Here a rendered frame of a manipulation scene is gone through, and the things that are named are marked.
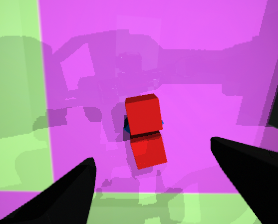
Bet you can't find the blue cube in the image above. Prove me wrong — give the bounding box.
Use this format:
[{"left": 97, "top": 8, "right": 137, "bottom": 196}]
[{"left": 124, "top": 118, "right": 130, "bottom": 133}]

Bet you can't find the red cube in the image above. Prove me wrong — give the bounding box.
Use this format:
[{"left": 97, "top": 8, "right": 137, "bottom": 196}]
[
  {"left": 125, "top": 93, "right": 163, "bottom": 135},
  {"left": 130, "top": 130, "right": 167, "bottom": 170}
]

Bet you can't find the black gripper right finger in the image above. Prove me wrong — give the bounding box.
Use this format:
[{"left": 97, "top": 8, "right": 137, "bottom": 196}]
[{"left": 210, "top": 136, "right": 278, "bottom": 224}]

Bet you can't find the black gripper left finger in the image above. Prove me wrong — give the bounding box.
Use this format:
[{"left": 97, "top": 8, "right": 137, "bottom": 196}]
[{"left": 0, "top": 157, "right": 97, "bottom": 224}]

